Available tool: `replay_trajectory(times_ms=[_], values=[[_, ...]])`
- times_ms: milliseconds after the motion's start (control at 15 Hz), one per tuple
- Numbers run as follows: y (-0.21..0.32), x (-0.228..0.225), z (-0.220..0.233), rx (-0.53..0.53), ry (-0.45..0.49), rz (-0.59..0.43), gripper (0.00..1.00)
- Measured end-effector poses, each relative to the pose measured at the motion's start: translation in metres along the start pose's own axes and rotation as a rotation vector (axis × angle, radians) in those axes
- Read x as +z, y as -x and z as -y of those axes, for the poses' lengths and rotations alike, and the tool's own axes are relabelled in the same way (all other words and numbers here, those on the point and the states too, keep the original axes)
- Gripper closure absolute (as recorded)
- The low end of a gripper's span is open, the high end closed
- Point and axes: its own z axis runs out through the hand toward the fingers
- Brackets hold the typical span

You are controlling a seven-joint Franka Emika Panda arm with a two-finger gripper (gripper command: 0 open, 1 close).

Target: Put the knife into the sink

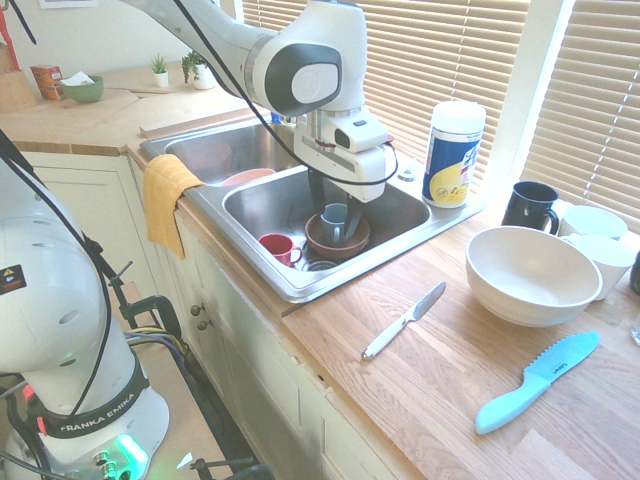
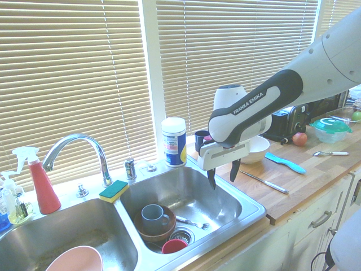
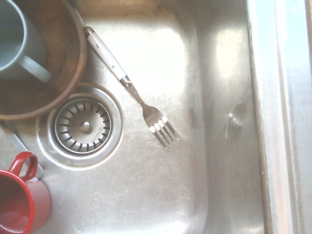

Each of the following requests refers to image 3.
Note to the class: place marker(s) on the red enamel mug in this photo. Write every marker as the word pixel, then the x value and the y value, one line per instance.
pixel 36 202

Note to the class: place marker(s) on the brown wooden bowl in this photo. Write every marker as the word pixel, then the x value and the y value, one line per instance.
pixel 67 36

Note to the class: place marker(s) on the grey ceramic mug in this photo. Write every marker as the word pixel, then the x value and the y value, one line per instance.
pixel 33 41

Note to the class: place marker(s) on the metal sink drain strainer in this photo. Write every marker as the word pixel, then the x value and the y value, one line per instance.
pixel 84 126

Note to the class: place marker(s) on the stainless steel double sink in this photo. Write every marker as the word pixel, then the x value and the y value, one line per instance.
pixel 158 182

